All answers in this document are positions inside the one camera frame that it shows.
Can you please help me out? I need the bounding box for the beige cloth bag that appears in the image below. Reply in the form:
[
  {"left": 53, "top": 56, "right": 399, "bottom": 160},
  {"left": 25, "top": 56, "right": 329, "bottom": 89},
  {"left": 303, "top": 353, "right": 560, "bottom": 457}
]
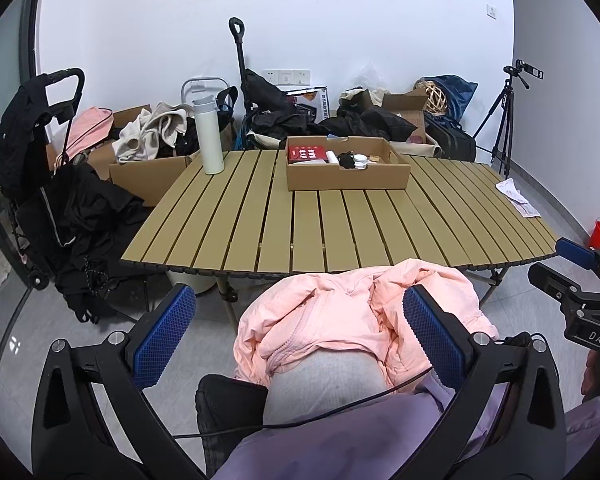
[{"left": 337, "top": 87, "right": 391, "bottom": 111}]

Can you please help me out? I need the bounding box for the black clothes pile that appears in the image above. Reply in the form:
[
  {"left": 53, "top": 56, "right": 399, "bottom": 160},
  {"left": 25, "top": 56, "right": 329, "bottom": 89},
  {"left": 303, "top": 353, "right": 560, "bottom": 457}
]
[{"left": 320, "top": 105, "right": 418, "bottom": 142}]

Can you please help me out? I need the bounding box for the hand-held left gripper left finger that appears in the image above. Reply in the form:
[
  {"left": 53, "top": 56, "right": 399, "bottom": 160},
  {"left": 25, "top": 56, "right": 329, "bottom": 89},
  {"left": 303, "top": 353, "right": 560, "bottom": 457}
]
[{"left": 31, "top": 283, "right": 206, "bottom": 480}]

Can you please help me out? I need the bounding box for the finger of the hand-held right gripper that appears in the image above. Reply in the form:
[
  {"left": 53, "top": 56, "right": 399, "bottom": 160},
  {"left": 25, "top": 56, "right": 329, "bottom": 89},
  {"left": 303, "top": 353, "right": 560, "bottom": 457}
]
[
  {"left": 554, "top": 238, "right": 600, "bottom": 281},
  {"left": 527, "top": 261, "right": 600, "bottom": 313}
]

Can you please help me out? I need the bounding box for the black hand trolley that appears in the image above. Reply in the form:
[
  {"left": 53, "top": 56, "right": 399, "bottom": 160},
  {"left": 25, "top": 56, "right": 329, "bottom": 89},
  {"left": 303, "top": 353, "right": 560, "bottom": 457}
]
[{"left": 228, "top": 16, "right": 261, "bottom": 151}]

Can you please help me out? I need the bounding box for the shallow cardboard tray box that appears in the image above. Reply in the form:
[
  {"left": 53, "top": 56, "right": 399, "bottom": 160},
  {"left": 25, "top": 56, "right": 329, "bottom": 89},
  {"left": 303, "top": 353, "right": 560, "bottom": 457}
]
[{"left": 285, "top": 136, "right": 412, "bottom": 192}]

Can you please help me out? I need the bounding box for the wicker ball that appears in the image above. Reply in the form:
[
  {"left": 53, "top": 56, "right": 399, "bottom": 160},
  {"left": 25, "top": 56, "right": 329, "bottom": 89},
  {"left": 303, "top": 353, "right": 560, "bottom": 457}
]
[{"left": 425, "top": 84, "right": 448, "bottom": 116}]

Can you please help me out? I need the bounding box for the large cardboard box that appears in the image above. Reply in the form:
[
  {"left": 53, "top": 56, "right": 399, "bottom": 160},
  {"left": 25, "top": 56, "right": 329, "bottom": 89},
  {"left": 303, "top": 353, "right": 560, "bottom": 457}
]
[{"left": 87, "top": 105, "right": 201, "bottom": 207}]

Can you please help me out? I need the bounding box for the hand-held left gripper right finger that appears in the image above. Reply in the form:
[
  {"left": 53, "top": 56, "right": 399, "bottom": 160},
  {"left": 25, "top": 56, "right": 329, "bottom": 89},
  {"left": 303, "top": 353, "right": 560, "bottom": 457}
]
[{"left": 402, "top": 285, "right": 567, "bottom": 480}]

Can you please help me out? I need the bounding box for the person's right forearm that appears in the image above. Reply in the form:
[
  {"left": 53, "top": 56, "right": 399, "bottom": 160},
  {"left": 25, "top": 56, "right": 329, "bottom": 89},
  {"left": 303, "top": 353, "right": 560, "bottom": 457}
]
[{"left": 562, "top": 392, "right": 600, "bottom": 461}]

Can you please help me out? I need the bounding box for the printed appliance box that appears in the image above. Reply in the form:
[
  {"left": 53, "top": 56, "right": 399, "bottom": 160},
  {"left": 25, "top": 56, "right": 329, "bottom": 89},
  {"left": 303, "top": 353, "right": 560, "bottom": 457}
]
[{"left": 285, "top": 85, "right": 329, "bottom": 123}]

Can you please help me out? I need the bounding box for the blue bag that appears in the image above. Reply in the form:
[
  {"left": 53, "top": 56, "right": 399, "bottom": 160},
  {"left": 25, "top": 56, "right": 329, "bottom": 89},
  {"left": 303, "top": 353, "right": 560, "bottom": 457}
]
[{"left": 412, "top": 75, "right": 479, "bottom": 121}]

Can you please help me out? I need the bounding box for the open cardboard box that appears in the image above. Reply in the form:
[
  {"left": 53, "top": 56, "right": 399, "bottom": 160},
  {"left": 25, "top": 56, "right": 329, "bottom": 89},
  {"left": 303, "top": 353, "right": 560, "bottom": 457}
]
[{"left": 380, "top": 91, "right": 429, "bottom": 143}]

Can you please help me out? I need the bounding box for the pink puffer jacket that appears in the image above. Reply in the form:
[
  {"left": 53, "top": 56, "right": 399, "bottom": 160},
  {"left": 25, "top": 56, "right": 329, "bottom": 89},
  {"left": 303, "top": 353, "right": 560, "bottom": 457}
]
[{"left": 233, "top": 258, "right": 498, "bottom": 386}]

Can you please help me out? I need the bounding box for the black stroller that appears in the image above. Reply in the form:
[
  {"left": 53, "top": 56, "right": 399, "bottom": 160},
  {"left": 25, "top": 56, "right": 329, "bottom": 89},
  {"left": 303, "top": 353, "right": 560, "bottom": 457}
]
[{"left": 0, "top": 67, "right": 88, "bottom": 291}]

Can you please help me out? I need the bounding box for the black fabric seat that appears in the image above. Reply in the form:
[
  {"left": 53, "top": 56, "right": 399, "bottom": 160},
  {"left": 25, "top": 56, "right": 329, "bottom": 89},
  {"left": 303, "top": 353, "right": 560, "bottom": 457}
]
[{"left": 195, "top": 374, "right": 271, "bottom": 478}]

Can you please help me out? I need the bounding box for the grey cloth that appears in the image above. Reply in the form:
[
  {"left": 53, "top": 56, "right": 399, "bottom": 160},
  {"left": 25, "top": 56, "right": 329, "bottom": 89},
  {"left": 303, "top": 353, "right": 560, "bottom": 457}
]
[{"left": 262, "top": 350, "right": 387, "bottom": 428}]

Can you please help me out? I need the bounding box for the beige hoodie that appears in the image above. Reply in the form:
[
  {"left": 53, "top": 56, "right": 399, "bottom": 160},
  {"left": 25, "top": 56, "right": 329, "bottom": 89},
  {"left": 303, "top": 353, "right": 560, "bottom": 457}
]
[{"left": 112, "top": 102, "right": 196, "bottom": 163}]

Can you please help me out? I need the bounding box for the person's lilac top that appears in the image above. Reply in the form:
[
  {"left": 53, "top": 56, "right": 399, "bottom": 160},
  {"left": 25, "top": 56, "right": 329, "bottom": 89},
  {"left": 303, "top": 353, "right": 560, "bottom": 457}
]
[{"left": 215, "top": 370, "right": 506, "bottom": 480}]

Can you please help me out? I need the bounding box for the printed paper sheet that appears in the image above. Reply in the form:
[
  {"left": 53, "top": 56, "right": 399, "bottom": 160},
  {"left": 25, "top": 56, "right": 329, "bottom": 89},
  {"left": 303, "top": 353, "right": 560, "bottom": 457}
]
[{"left": 496, "top": 178, "right": 541, "bottom": 219}]

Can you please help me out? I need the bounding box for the black suitcase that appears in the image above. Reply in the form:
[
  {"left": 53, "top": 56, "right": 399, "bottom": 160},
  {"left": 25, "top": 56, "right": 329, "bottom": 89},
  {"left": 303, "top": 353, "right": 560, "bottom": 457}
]
[{"left": 424, "top": 112, "right": 477, "bottom": 162}]

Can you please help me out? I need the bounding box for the black jacket with grey trim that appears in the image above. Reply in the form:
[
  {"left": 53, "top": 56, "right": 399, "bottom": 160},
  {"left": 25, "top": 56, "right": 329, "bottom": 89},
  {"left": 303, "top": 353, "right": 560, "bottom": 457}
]
[{"left": 17, "top": 162, "right": 153, "bottom": 323}]

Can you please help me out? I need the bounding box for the pink bag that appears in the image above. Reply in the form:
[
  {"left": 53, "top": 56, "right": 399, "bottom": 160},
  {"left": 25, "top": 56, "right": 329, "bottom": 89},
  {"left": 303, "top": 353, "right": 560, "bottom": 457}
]
[{"left": 55, "top": 106, "right": 115, "bottom": 166}]

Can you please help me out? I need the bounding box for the black hanging jacket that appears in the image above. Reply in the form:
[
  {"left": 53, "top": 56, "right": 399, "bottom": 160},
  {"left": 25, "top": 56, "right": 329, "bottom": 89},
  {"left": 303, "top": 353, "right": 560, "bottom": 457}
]
[{"left": 0, "top": 77, "right": 51, "bottom": 201}]

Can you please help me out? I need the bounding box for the black tripod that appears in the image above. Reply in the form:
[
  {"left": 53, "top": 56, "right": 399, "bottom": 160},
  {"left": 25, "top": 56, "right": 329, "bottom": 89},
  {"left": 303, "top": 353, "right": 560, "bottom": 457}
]
[{"left": 472, "top": 77, "right": 516, "bottom": 178}]

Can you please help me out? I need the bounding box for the white metal rack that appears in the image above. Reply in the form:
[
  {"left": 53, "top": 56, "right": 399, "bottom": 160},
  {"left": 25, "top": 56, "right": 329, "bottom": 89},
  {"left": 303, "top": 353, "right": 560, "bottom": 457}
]
[{"left": 180, "top": 76, "right": 231, "bottom": 111}]

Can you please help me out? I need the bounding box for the red and green box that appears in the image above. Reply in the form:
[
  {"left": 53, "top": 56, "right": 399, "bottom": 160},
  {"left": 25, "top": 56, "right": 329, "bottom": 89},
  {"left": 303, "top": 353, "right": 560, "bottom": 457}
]
[{"left": 287, "top": 145, "right": 328, "bottom": 163}]

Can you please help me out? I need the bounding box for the glass sliding door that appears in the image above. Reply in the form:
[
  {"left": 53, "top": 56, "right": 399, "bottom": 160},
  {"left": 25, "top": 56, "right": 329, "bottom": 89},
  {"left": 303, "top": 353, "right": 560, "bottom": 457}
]
[{"left": 0, "top": 0, "right": 43, "bottom": 411}]

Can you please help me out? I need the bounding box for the black trolley bag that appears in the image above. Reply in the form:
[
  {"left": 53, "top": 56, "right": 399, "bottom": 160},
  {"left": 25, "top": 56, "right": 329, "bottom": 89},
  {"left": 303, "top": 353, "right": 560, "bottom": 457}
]
[{"left": 240, "top": 67, "right": 326, "bottom": 141}]

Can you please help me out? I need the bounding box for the white thermos flask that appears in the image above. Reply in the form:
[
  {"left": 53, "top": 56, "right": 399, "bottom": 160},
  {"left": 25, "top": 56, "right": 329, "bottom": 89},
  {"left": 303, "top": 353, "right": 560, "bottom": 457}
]
[{"left": 192, "top": 97, "right": 225, "bottom": 176}]

